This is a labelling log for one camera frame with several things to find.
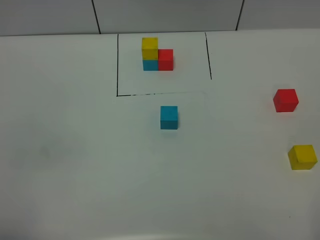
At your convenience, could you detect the red template block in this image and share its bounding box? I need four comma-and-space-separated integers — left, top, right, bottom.
158, 49, 174, 71

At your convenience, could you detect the blue template block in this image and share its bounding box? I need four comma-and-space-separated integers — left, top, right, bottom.
142, 59, 159, 71

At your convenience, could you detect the yellow template block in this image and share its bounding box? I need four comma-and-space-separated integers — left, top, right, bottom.
141, 37, 158, 60

